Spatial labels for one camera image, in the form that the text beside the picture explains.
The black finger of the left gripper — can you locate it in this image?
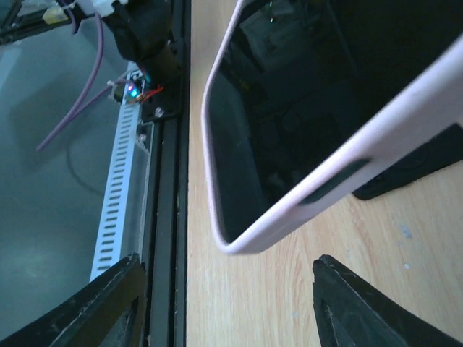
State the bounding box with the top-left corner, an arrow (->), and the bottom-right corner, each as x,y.
352,124 -> 463,200

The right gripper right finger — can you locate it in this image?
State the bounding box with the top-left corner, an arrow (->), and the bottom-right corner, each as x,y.
313,254 -> 462,346

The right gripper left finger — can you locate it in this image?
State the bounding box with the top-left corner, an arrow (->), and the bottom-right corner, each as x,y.
1,253 -> 147,346

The pink phone case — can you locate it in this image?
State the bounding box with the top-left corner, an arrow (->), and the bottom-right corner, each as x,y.
201,1 -> 462,254

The dark green phone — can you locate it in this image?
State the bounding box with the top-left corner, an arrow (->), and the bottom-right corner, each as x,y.
205,1 -> 462,244

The grey slotted cable duct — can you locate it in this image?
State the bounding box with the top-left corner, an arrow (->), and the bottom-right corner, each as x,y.
90,85 -> 141,280

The black aluminium frame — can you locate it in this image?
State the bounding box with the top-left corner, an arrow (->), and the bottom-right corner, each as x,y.
1,1 -> 191,346

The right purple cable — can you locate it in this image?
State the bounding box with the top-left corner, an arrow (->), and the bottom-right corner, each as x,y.
35,0 -> 131,152

